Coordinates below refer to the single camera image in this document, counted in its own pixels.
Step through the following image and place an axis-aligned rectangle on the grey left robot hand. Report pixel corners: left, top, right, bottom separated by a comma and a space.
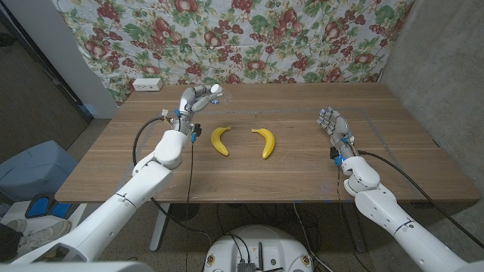
172, 83, 221, 137

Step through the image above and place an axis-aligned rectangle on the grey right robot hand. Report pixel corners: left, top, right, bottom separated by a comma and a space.
316, 105, 357, 160

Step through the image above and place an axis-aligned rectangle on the clear medicine bottle white cap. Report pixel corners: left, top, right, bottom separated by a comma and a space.
209, 82, 232, 106

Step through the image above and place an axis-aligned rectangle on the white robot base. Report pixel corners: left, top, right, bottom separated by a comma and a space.
203, 224, 314, 272

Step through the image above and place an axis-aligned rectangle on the yellow toy banana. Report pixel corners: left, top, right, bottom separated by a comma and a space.
210, 125, 232, 157
251, 128, 276, 160

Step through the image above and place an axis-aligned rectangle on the white power strip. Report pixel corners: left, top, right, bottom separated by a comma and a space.
132, 77, 164, 92

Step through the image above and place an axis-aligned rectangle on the floral fruit print backdrop cloth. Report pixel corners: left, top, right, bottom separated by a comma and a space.
52, 0, 415, 107

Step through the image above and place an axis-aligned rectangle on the grey table leg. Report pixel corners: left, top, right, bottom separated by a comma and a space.
342, 202, 367, 253

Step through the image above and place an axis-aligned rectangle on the black round floor grille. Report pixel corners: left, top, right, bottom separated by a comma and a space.
169, 202, 200, 222

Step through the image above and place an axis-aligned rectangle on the white table leg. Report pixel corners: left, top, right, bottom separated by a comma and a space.
149, 202, 171, 252

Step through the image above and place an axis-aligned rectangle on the blue-grey plastic bin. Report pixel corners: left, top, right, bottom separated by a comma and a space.
0, 140, 79, 203

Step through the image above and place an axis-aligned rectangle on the blue and black foot pedal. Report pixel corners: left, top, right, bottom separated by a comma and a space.
24, 193, 73, 220

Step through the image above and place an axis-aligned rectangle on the grey sneaker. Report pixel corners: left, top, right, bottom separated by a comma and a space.
17, 220, 73, 252
5, 218, 29, 233

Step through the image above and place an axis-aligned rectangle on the dark trouser leg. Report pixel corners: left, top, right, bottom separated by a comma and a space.
0, 224, 23, 262

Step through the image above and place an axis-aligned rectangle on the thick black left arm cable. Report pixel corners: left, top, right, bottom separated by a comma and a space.
132, 116, 212, 245

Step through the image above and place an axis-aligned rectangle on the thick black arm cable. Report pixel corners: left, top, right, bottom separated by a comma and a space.
356, 149, 484, 249
132, 116, 212, 245

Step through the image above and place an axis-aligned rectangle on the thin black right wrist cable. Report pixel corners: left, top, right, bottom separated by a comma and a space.
336, 164, 345, 216

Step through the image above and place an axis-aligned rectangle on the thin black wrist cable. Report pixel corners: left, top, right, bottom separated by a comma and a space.
336, 164, 345, 216
185, 140, 196, 272

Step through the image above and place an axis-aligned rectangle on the thin black left wrist cable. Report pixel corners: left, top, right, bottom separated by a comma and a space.
185, 140, 196, 272

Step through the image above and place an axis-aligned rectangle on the black door frame strip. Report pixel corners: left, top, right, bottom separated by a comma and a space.
0, 9, 95, 124

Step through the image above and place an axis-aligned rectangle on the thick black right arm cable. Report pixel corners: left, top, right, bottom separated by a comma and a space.
356, 149, 484, 249

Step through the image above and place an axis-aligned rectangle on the grey floor cable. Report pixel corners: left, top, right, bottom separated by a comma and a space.
293, 202, 334, 272

